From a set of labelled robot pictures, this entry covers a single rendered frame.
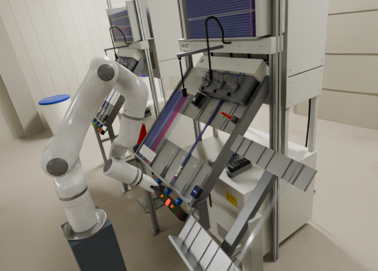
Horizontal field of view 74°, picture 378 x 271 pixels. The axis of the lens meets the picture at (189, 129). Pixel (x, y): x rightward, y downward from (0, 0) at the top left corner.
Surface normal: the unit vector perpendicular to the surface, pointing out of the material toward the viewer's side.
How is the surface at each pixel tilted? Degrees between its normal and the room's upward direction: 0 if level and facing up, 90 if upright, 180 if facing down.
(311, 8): 90
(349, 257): 0
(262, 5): 90
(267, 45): 90
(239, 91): 43
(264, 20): 90
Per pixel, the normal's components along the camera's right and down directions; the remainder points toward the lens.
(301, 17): 0.54, 0.26
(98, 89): -0.01, 0.81
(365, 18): -0.77, 0.34
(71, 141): 0.65, -0.01
